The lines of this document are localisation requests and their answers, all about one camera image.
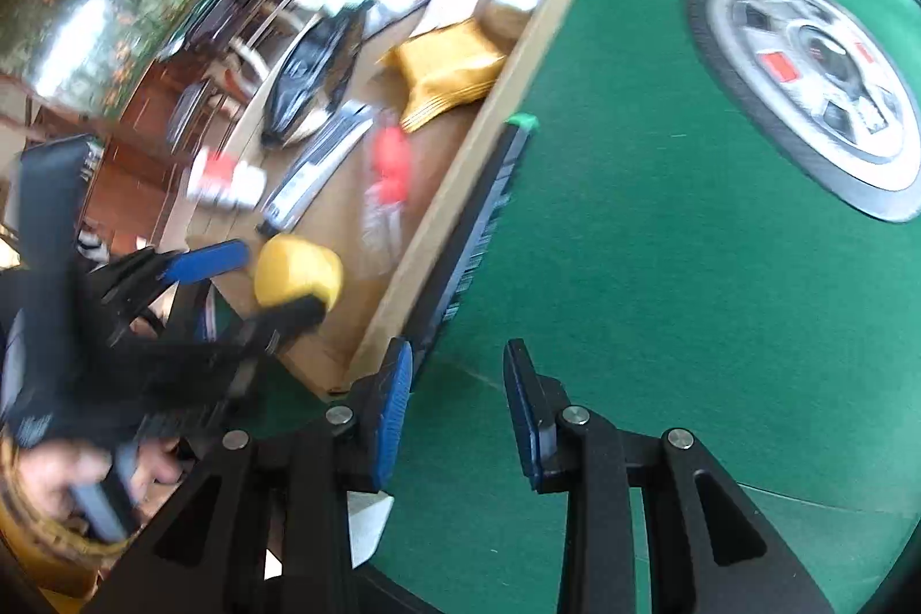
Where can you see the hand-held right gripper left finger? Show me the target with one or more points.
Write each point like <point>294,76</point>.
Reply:
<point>392,420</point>

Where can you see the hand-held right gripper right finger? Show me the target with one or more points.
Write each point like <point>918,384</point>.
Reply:
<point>522,420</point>

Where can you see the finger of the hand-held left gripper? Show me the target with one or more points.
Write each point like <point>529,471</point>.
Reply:
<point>288,315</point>
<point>209,261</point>

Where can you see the yellow round jar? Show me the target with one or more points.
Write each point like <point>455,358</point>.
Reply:
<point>295,269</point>

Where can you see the shallow cardboard box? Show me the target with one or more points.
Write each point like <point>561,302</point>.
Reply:
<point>345,218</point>

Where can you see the white printed sachet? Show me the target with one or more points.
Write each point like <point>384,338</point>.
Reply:
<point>316,168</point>

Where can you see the yellow snack packet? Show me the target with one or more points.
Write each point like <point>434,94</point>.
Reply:
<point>446,67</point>

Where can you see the person's left hand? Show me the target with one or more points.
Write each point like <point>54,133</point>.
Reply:
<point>50,477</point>

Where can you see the small red and white bottle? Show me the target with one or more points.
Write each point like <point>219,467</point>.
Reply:
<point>227,182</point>

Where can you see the white paper leaflet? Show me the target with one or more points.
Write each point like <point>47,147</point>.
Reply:
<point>368,524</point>

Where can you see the wooden stool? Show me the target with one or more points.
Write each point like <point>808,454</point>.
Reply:
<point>194,107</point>

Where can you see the red and white packet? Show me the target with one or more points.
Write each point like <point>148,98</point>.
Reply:
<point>392,168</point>

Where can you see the black snack packet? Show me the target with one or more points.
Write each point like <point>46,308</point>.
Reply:
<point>309,74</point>

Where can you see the round mahjong table control panel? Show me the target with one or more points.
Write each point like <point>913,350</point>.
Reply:
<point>806,60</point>

